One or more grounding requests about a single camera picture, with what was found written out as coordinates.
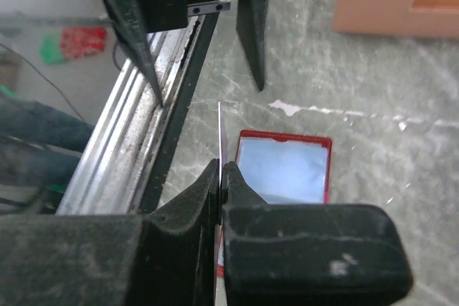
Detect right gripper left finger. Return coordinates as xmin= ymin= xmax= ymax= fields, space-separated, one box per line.
xmin=1 ymin=159 xmax=219 ymax=305

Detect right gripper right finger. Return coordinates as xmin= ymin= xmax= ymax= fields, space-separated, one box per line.
xmin=222 ymin=162 xmax=413 ymax=305

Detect red leather card holder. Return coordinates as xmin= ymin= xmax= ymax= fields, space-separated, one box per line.
xmin=217 ymin=128 xmax=333 ymax=278

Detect white magnetic stripe card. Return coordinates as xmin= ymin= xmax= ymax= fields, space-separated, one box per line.
xmin=214 ymin=101 xmax=228 ymax=305

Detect aluminium mounting rail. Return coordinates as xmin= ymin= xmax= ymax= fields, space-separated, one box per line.
xmin=57 ymin=14 xmax=218 ymax=216

